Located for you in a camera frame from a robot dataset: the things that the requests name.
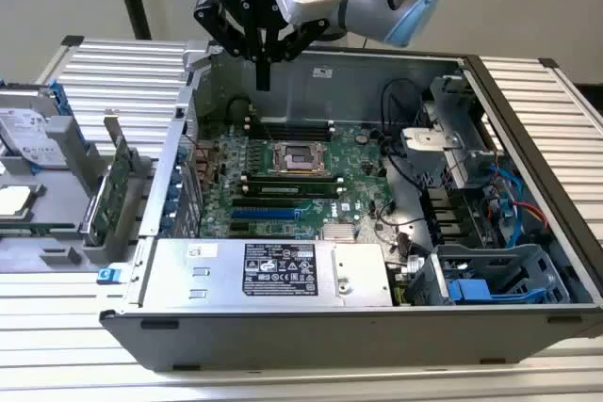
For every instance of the black table corner cap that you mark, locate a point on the black table corner cap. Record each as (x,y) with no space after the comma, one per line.
(73,40)
(549,63)

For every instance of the small blue table clamp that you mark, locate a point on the small blue table clamp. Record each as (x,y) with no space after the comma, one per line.
(109,276)

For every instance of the blue expansion slot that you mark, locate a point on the blue expansion slot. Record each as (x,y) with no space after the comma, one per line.
(259,216)

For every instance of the silver power supply unit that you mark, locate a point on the silver power supply unit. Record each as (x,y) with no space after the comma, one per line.
(226,279)

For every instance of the grey disk bay cage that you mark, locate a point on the grey disk bay cage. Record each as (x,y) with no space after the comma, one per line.
(424,284)

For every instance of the hard disk in blue carrier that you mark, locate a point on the hard disk in blue carrier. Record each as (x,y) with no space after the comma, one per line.
(23,138)

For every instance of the RAM stick with white label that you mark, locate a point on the RAM stick with white label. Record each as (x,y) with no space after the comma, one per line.
(282,190)

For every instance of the grey open PC case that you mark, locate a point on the grey open PC case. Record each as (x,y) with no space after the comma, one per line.
(330,341)

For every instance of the CPU socket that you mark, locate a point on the CPU socket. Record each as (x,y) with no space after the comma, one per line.
(298,157)

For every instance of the blue slot clip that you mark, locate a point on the blue slot clip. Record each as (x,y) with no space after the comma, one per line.
(176,177)
(173,194)
(169,210)
(166,225)

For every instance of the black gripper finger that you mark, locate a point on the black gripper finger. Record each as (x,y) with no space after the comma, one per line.
(214,16)
(301,39)

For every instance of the silver metal drive bracket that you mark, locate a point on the silver metal drive bracket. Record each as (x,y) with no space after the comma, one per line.
(428,140)

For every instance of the green RAM stick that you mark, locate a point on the green RAM stick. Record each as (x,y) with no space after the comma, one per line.
(33,226)

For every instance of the long black expansion slot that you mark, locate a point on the long black expansion slot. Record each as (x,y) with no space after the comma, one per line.
(261,203)

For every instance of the silver chipset heatsink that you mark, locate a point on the silver chipset heatsink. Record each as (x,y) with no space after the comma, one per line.
(339,232)

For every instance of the round coin battery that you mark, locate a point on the round coin battery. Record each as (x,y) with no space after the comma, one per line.
(361,138)

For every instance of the grey parts rack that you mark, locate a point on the grey parts rack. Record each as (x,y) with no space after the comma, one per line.
(56,206)

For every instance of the blue disk bay carrier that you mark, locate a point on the blue disk bay carrier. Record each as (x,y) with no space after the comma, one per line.
(468,291)

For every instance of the silver CPU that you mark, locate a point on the silver CPU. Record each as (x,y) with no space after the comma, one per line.
(14,202)

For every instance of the green motherboard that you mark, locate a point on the green motherboard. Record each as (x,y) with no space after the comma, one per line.
(348,171)

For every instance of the short black expansion slot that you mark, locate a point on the short black expansion slot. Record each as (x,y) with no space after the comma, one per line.
(247,227)

